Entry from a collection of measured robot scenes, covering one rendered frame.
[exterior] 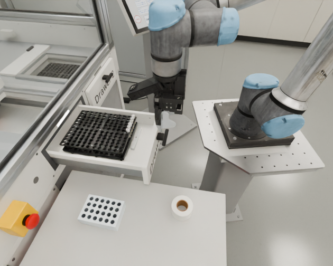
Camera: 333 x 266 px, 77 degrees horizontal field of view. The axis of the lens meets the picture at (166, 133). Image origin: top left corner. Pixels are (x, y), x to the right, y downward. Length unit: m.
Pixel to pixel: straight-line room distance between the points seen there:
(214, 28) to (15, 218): 0.66
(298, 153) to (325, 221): 0.93
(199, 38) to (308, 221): 1.54
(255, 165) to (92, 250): 0.64
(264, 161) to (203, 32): 0.60
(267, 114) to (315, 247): 1.18
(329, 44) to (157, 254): 0.72
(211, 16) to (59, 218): 0.72
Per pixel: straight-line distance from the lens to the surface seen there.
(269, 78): 0.86
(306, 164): 1.00
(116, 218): 0.71
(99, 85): 1.02
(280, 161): 0.95
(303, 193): 1.91
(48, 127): 0.77
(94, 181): 0.84
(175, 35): 0.48
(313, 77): 0.70
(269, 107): 0.74
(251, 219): 1.65
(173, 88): 0.57
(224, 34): 0.51
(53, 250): 0.78
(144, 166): 0.63
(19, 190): 0.73
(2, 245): 0.76
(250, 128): 0.91
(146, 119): 0.85
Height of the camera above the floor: 1.45
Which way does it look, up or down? 48 degrees down
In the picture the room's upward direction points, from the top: straight up
